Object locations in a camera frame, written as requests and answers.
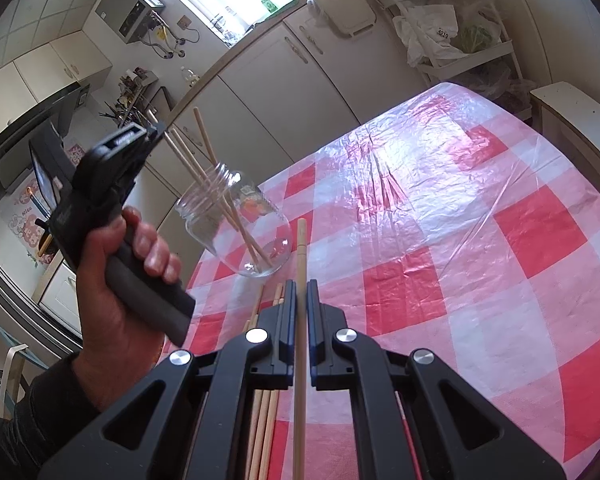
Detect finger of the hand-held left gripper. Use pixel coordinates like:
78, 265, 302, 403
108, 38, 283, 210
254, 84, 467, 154
145, 121, 170, 153

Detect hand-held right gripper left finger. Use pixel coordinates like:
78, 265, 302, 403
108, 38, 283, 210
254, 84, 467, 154
37, 280, 298, 480

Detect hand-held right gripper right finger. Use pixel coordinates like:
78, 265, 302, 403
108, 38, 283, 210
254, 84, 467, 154
306, 280, 567, 480

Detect clear glass jar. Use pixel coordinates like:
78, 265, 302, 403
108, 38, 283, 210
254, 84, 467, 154
174, 162, 294, 279

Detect person's left forearm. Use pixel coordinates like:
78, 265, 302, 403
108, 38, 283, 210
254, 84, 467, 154
0, 350, 153, 480

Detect person's left hand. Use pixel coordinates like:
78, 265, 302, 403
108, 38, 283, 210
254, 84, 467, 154
75, 207, 183, 401

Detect kitchen utensil rack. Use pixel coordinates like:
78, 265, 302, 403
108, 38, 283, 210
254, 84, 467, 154
100, 65, 173, 133

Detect range hood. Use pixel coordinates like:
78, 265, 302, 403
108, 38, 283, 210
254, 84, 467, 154
0, 82, 91, 196

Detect steel water heater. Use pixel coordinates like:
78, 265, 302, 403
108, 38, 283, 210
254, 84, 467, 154
95, 0, 165, 43

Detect white base cabinets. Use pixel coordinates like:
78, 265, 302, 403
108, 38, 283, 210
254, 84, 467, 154
37, 0, 431, 321

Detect red checkered plastic tablecloth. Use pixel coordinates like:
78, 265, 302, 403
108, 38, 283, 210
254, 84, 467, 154
155, 81, 600, 480

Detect blue and white chair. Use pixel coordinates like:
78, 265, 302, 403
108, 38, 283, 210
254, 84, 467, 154
0, 302, 36, 421

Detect white cutting board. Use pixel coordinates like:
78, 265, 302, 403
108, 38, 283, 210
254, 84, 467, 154
307, 0, 378, 38

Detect white plastic bag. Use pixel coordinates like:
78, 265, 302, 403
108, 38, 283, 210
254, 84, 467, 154
392, 4, 468, 68

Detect white storage rack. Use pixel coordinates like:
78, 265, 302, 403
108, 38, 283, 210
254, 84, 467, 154
365, 0, 531, 111

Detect green leafy vegetable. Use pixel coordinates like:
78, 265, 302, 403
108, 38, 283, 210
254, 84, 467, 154
452, 15, 503, 53

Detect white stool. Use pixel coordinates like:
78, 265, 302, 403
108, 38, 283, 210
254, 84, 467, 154
530, 81, 600, 201

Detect pink patterned wall sticker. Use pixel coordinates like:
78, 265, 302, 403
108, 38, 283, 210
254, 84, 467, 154
2, 140, 86, 266

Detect white wall cabinets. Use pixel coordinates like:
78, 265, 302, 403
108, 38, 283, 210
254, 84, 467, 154
0, 27, 113, 136

